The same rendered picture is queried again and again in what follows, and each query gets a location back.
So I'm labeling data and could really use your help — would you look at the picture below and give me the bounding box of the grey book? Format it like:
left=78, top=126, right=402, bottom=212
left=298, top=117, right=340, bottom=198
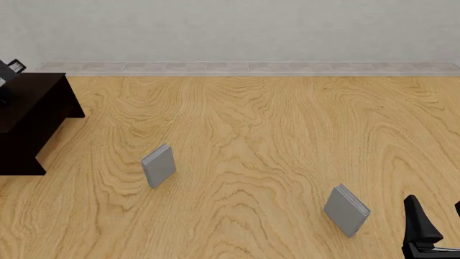
left=140, top=142, right=178, bottom=190
left=323, top=183, right=372, bottom=239

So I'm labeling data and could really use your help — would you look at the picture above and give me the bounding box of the small flat plate on stalk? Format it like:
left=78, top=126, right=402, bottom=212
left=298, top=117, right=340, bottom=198
left=7, top=58, right=28, bottom=74

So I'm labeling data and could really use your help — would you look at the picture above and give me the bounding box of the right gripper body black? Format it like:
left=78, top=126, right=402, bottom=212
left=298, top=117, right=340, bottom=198
left=402, top=241, right=460, bottom=259

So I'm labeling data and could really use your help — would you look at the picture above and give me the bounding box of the dark wooden cabinet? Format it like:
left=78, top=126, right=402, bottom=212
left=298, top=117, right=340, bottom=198
left=0, top=72, right=86, bottom=177

